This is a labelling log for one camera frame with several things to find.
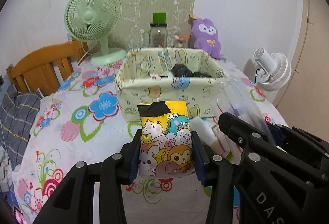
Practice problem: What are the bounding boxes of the clear pack of cotton pads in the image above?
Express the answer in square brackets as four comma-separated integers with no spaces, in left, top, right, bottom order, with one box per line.
[190,78,275,164]

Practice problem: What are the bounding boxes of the yellow cartoon animal tissue pack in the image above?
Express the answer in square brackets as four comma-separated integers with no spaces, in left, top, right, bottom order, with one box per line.
[137,101,193,179]

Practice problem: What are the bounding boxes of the white clip fan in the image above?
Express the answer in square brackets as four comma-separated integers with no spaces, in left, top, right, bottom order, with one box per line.
[253,48,292,92]

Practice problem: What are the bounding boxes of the black item in box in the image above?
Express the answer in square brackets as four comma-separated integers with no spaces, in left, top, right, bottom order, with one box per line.
[171,64,211,78]

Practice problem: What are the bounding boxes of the grey plaid bedding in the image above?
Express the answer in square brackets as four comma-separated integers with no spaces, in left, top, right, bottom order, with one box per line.
[1,84,42,169]

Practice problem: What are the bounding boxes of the purple plush bunny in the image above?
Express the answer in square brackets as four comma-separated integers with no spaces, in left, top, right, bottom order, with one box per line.
[191,18,221,60]

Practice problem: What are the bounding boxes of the pale green fabric storage box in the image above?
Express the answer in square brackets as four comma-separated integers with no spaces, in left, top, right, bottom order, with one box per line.
[115,48,230,122]

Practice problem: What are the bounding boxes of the toothpick holder with orange lid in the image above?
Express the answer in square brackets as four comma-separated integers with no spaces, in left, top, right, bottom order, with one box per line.
[173,34,190,48]

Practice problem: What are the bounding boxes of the wooden bed headboard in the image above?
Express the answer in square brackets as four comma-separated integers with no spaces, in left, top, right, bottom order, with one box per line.
[7,39,88,95]

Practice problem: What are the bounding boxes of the glass jar with green lid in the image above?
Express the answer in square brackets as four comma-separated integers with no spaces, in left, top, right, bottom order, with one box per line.
[142,13,168,48]

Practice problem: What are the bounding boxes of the green printed cardboard sheet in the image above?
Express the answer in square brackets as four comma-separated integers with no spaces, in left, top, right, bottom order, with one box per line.
[108,0,195,49]

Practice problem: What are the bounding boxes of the green desk fan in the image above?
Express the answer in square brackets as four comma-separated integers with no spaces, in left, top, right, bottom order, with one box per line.
[64,0,127,65]

